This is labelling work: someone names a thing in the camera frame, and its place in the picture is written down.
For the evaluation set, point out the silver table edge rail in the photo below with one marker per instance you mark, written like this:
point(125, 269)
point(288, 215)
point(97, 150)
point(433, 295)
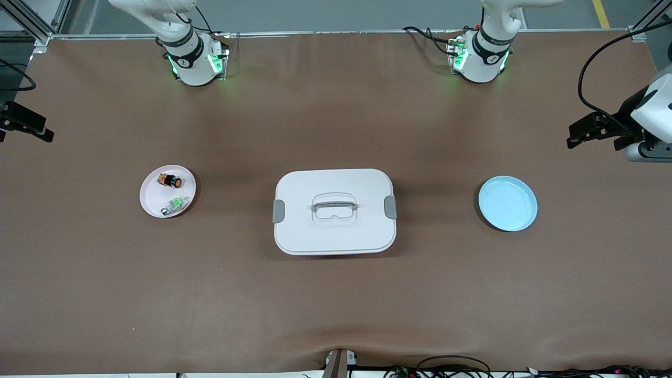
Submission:
point(341, 33)

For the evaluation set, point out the orange and black push-button switch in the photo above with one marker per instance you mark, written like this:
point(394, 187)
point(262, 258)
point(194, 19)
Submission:
point(170, 181)

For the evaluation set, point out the light blue round plate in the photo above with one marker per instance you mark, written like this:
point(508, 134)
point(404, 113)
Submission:
point(506, 205)

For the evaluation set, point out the aluminium frame profile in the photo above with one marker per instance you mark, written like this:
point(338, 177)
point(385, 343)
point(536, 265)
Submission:
point(651, 14)
point(39, 26)

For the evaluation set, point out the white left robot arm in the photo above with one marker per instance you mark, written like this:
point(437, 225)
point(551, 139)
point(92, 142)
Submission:
point(483, 63)

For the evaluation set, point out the grey box latch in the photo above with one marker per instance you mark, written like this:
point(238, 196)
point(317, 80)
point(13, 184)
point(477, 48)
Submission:
point(390, 207)
point(278, 211)

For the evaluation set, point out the green and clear push-button switch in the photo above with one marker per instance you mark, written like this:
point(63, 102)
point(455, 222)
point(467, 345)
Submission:
point(178, 202)

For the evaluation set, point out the white lidded storage box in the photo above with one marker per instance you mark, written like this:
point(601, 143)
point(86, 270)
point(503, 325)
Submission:
point(336, 236)

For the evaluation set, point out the pink round plate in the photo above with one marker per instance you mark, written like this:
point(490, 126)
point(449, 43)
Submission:
point(152, 197)

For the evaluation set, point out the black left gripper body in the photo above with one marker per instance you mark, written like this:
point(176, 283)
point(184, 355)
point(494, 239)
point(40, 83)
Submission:
point(626, 111)

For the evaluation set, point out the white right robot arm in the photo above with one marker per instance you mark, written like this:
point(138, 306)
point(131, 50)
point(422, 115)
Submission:
point(191, 68)

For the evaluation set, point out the front camera mount bracket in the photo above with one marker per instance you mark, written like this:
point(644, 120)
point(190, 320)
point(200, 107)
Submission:
point(338, 365)

